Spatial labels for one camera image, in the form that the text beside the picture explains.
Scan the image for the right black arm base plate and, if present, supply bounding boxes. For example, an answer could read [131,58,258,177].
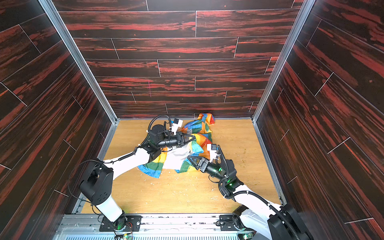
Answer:
[215,214,255,232]

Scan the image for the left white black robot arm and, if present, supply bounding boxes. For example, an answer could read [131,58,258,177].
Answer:
[79,134,196,232]

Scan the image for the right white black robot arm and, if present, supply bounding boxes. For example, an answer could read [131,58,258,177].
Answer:
[188,156,313,240]

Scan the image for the aluminium front rail frame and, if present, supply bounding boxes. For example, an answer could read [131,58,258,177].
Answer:
[53,213,310,240]

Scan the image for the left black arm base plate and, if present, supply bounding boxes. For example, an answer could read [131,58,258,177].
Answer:
[99,215,142,232]

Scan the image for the multicoloured patchwork jacket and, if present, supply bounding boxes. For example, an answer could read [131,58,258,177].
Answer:
[138,113,215,178]

